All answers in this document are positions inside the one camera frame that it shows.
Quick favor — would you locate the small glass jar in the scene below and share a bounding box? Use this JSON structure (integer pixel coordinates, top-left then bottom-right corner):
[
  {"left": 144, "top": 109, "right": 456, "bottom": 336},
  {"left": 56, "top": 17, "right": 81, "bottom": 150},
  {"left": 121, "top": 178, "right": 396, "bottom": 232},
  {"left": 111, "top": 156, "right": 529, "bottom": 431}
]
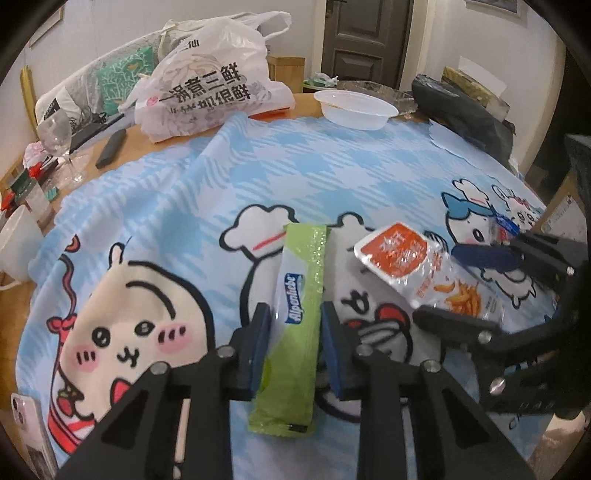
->
[{"left": 19, "top": 179, "right": 53, "bottom": 228}]

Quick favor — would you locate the blue cartoon tablecloth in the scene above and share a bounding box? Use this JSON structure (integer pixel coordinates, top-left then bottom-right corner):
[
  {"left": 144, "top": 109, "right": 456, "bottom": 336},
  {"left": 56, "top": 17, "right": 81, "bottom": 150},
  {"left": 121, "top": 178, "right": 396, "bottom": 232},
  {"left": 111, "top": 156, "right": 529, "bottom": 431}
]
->
[{"left": 16, "top": 114, "right": 545, "bottom": 463}]

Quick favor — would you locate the cardboard box with labels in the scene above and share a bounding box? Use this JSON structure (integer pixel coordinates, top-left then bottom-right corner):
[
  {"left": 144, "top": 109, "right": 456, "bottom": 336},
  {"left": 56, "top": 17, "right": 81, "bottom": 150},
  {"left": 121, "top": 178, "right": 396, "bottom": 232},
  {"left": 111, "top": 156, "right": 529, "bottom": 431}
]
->
[{"left": 537, "top": 170, "right": 587, "bottom": 243}]

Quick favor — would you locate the white ceramic mug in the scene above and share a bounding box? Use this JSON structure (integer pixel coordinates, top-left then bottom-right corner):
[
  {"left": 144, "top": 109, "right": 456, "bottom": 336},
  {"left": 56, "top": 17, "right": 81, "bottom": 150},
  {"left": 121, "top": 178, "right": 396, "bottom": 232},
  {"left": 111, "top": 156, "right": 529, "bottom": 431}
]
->
[{"left": 0, "top": 205, "right": 43, "bottom": 291}]

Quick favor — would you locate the white plastic bowl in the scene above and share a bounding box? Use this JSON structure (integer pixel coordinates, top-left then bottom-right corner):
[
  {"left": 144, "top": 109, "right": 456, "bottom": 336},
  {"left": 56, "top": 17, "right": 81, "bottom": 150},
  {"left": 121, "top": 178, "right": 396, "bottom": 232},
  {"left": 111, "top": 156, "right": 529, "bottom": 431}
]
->
[{"left": 314, "top": 89, "right": 399, "bottom": 131}]

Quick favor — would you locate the teal tree pillow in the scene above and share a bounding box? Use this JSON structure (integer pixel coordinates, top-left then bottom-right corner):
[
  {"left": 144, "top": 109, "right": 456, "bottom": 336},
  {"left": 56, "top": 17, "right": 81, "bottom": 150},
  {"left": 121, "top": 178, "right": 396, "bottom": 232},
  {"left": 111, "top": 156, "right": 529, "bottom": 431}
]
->
[{"left": 96, "top": 46, "right": 154, "bottom": 116}]

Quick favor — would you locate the orange white snack packet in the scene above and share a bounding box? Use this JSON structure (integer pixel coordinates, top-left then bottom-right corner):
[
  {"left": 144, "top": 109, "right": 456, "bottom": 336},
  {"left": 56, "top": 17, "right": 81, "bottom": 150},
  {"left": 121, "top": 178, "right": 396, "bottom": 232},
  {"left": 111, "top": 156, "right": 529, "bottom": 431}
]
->
[{"left": 353, "top": 222, "right": 504, "bottom": 324}]

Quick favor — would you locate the grey sofa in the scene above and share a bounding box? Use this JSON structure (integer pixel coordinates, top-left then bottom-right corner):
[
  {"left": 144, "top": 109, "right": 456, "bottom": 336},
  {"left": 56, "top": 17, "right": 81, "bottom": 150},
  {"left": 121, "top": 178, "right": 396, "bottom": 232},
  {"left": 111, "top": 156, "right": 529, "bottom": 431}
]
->
[{"left": 35, "top": 23, "right": 186, "bottom": 133}]

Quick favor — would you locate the dark brown door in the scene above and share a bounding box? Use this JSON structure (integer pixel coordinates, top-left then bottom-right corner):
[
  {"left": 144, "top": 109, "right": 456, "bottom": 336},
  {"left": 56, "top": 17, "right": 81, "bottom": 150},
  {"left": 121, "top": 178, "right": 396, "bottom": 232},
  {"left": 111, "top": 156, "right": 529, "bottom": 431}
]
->
[{"left": 321, "top": 0, "right": 414, "bottom": 88}]

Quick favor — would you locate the white printed plastic bag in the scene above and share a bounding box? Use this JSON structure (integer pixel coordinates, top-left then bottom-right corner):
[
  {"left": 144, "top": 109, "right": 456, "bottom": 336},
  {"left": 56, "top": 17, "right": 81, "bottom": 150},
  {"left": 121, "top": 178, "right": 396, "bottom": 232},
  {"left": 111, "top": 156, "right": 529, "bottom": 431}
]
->
[{"left": 119, "top": 11, "right": 296, "bottom": 143}]

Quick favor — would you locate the black remote control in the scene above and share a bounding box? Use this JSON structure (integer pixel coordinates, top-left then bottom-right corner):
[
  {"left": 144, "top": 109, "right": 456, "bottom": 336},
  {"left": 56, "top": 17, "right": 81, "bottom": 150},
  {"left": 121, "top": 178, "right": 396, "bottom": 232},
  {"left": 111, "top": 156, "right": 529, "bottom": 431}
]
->
[{"left": 95, "top": 129, "right": 127, "bottom": 170}]

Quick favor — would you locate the green Alpenliebe candy pack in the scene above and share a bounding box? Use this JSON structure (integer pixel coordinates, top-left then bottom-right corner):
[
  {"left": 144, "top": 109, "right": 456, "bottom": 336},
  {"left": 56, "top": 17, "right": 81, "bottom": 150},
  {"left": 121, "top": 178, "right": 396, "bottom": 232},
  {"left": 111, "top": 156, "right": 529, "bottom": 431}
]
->
[{"left": 249, "top": 223, "right": 328, "bottom": 437}]

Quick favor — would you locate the clear wine glass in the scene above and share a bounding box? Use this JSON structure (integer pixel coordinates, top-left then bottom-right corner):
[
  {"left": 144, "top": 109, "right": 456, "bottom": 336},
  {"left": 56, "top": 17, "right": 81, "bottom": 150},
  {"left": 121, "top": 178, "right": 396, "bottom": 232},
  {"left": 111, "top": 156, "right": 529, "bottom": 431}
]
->
[{"left": 37, "top": 109, "right": 84, "bottom": 189}]

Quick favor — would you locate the black bag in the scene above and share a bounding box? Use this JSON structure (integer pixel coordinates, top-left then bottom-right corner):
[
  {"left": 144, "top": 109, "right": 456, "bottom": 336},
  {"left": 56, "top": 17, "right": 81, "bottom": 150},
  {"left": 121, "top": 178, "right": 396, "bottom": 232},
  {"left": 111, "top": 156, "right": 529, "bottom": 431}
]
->
[{"left": 412, "top": 74, "right": 515, "bottom": 168}]

